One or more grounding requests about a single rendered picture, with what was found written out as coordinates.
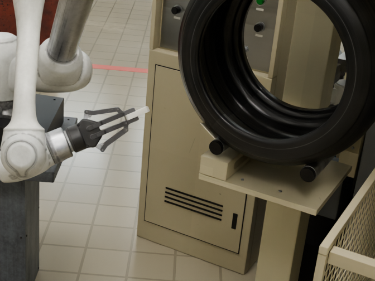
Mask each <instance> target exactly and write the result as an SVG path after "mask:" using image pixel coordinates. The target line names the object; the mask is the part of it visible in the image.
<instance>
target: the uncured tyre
mask: <svg viewBox="0 0 375 281"><path fill-rule="evenodd" d="M311 1H312V2H314V3H315V4H316V5H317V6H318V7H319V8H320V9H322V11H323V12H324V13H325V14H326V15H327V16H328V17H329V19H330V20H331V22H332V23H333V25H334V26H335V28H336V30H337V32H338V34H339V36H340V39H341V41H342V44H343V47H344V52H345V58H346V63H347V77H346V82H345V88H344V92H343V95H342V98H341V100H340V102H339V104H337V105H333V106H330V107H327V108H319V109H308V108H301V107H298V106H294V105H291V104H288V103H285V102H284V101H282V100H280V99H278V98H277V97H275V96H274V95H272V94H271V93H270V92H269V91H268V90H267V89H266V88H265V87H264V86H263V85H262V84H261V83H260V82H259V81H258V79H257V78H256V76H255V74H254V73H253V71H252V69H251V67H250V65H249V62H248V59H247V55H246V51H245V47H244V27H245V23H246V18H247V15H248V12H249V9H250V7H251V5H252V3H253V2H254V0H190V1H189V3H188V5H187V7H186V10H185V12H184V15H183V18H182V21H181V26H180V31H179V40H178V60H179V69H180V74H181V79H182V83H183V85H184V88H185V91H186V93H187V96H188V98H189V100H190V102H191V104H192V106H193V108H194V109H195V111H196V113H197V114H198V116H199V117H200V119H201V120H202V121H203V123H204V124H205V125H206V126H207V127H208V128H209V129H210V130H211V131H212V132H213V133H214V134H215V136H216V137H218V138H219V139H220V140H221V141H222V142H223V143H225V144H226V145H228V146H229V147H231V148H232V149H234V150H235V151H237V152H239V153H241V154H243V155H245V156H247V157H249V158H252V159H255V160H257V161H260V162H264V163H269V164H276V165H282V166H297V165H302V164H309V163H314V162H318V161H322V160H325V159H328V158H330V157H332V156H335V155H337V154H339V153H341V152H342V151H344V150H346V149H347V148H349V147H350V146H352V145H353V144H354V143H355V142H356V141H358V140H359V139H360V138H361V137H362V136H363V135H364V134H365V133H366V132H367V130H368V129H369V128H370V127H371V126H372V124H373V123H374V122H375V0H311Z"/></svg>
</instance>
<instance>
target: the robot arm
mask: <svg viewBox="0 0 375 281"><path fill-rule="evenodd" d="M93 1H94V0H59V2H58V5H57V9H56V13H55V18H54V22H53V25H52V29H51V33H50V38H48V39H46V40H45V41H44V42H43V43H42V44H41V45H40V31H41V21H42V13H43V9H44V3H45V0H13V6H14V10H15V17H16V27H17V36H15V35H13V34H11V33H8V32H0V118H5V119H11V121H10V123H9V124H8V126H6V127H5V128H4V129H3V136H2V143H1V148H0V149H1V151H0V180H1V181H2V182H4V183H11V182H19V181H23V180H27V179H29V178H32V177H35V176H37V175H39V174H41V173H43V172H45V171H46V170H47V169H49V168H50V167H51V166H53V165H55V164H58V163H60V162H62V161H64V160H66V159H68V158H70V157H72V156H73V152H76V153H77V152H80V151H82V150H84V149H87V148H94V147H96V148H98V149H99V150H100V151H101V152H104V151H105V149H106V148H107V147H108V146H109V145H110V144H112V143H113V142H114V141H116V140H117V139H118V138H120V137H121V136H122V135H124V134H125V133H127V132H128V125H129V124H131V123H133V122H136V121H138V120H139V118H138V116H140V115H142V114H144V113H147V112H149V111H150V110H149V108H148V106H145V107H143V108H141V109H138V110H135V108H130V109H128V110H125V111H122V110H121V109H120V108H119V107H114V108H107V109H100V110H87V109H85V110H84V118H83V119H82V120H81V121H80V122H78V123H76V124H74V125H71V126H69V127H67V128H66V129H65V130H64V131H63V129H62V128H57V129H55V130H52V131H50V132H47V133H45V129H44V128H43V127H42V126H40V124H39V123H38V121H37V117H36V104H35V97H36V91H37V92H43V93H69V92H73V91H77V90H80V89H82V88H84V87H86V86H87V85H88V84H89V83H90V81H91V78H92V72H93V66H92V62H91V60H90V58H89V56H88V55H87V54H86V53H84V52H83V51H82V50H81V49H80V47H79V44H80V40H81V37H82V34H83V31H84V28H85V24H86V21H87V20H88V17H89V13H90V10H91V7H92V4H93ZM112 112H117V113H118V114H115V115H113V116H111V117H108V118H105V119H103V120H100V121H98V122H96V121H93V120H89V119H88V118H90V117H91V116H92V115H98V114H105V113H112ZM121 117H125V119H126V120H125V121H123V122H120V123H118V124H115V125H113V126H111V127H108V128H105V129H102V130H100V126H102V125H104V124H107V123H109V122H111V121H114V120H116V119H119V118H121ZM121 127H123V129H122V130H120V131H119V132H118V133H116V134H115V135H114V136H112V137H111V138H109V139H108V140H107V141H105V142H104V143H100V144H98V143H99V141H100V139H101V138H102V135H105V134H107V133H109V132H112V131H114V130H116V129H119V128H121Z"/></svg>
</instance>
